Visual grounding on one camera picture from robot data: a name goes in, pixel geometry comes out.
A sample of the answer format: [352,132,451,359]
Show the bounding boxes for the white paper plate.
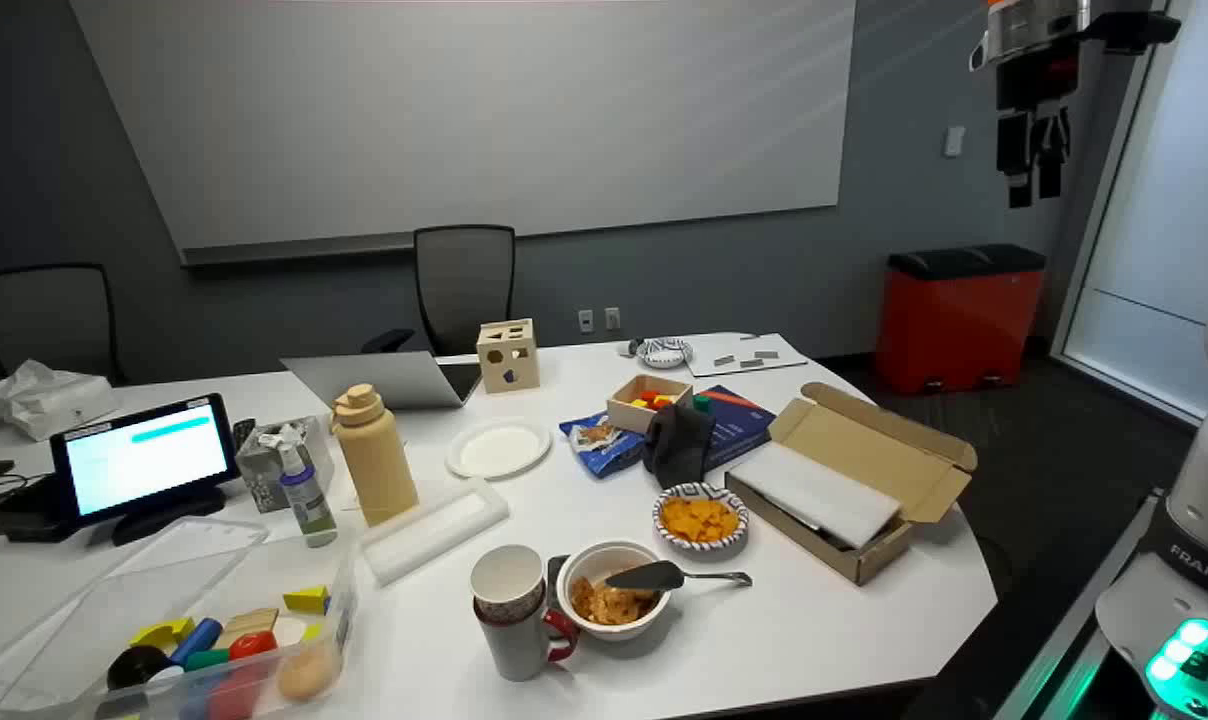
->
[443,421,550,480]

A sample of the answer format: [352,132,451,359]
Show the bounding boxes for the blue and yellow book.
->
[698,385,774,469]

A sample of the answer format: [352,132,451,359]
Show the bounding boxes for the white whiteboard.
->
[67,0,856,266]

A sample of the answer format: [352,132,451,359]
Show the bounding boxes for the wooden shape sorter cube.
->
[476,316,541,394]

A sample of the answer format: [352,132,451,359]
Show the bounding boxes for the grey carton box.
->
[238,418,333,514]

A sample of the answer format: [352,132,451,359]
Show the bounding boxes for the tan water bottle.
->
[333,385,415,526]

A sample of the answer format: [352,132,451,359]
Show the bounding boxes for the small spray bottle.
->
[278,441,338,547]

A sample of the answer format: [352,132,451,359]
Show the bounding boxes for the blue snack bag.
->
[560,412,647,480]

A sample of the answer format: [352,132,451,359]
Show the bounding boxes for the black office chair centre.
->
[414,223,517,353]

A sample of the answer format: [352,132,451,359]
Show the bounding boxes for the red trash bin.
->
[872,245,1045,395]

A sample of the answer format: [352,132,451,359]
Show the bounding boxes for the stacked white paper cups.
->
[467,543,576,679]

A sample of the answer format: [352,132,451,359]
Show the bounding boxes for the open cardboard box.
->
[724,385,982,583]

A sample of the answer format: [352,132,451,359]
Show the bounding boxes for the small box of colourful blocks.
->
[607,377,689,434]

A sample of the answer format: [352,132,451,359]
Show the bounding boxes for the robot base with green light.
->
[995,488,1208,720]

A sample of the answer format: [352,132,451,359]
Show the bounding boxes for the clear bin of toys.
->
[0,514,366,720]

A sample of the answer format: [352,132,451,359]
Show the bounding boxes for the crumpled white plastic bag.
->
[0,359,118,441]

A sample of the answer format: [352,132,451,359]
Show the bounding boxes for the patterned bowl of orange chips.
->
[653,486,747,558]

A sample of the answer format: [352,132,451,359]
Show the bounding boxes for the black tablet with lit screen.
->
[48,394,238,543]

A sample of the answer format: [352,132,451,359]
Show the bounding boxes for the grey laptop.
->
[288,353,481,412]

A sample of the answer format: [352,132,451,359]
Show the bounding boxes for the coiled white cable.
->
[631,334,698,377]

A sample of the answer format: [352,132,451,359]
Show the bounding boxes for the black office chair left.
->
[0,266,124,382]

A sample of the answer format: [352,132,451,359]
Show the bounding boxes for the white papers on table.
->
[689,334,806,382]

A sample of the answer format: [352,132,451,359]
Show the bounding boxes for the black spatula with metal handle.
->
[604,559,752,593]

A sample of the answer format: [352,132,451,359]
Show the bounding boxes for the white bowl of food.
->
[556,541,672,644]

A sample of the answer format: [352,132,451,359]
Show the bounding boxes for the black office chair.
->
[0,266,124,382]
[414,223,517,353]

